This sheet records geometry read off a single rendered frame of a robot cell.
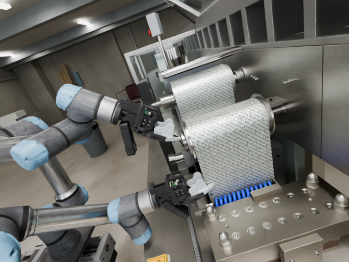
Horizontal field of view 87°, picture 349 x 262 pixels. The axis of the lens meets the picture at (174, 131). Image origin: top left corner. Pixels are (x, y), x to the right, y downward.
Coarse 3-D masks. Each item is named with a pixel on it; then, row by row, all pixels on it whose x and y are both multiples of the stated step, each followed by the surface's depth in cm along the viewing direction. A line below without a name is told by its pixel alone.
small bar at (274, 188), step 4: (276, 184) 59; (260, 188) 60; (264, 188) 59; (268, 188) 59; (272, 188) 58; (276, 188) 58; (280, 188) 58; (252, 192) 59; (256, 192) 59; (260, 192) 58; (264, 192) 58; (268, 192) 58; (272, 192) 58; (276, 192) 58; (252, 196) 58; (256, 196) 58; (260, 196) 58; (264, 196) 58
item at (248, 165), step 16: (256, 144) 58; (208, 160) 58; (224, 160) 59; (240, 160) 59; (256, 160) 60; (272, 160) 61; (208, 176) 60; (224, 176) 61; (240, 176) 62; (256, 176) 63; (272, 176) 63; (208, 192) 63; (224, 192) 64; (240, 192) 65
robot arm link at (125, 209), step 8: (136, 192) 62; (120, 200) 60; (128, 200) 60; (136, 200) 59; (112, 208) 59; (120, 208) 59; (128, 208) 58; (136, 208) 58; (112, 216) 59; (120, 216) 59; (128, 216) 59; (136, 216) 60; (128, 224) 60
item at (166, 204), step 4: (164, 204) 60; (168, 204) 60; (172, 204) 61; (168, 208) 61; (172, 208) 61; (176, 208) 61; (180, 208) 63; (184, 208) 64; (188, 208) 67; (172, 212) 62; (176, 212) 62; (180, 212) 62; (184, 212) 63; (188, 212) 65; (180, 216) 63; (184, 216) 63; (188, 216) 64
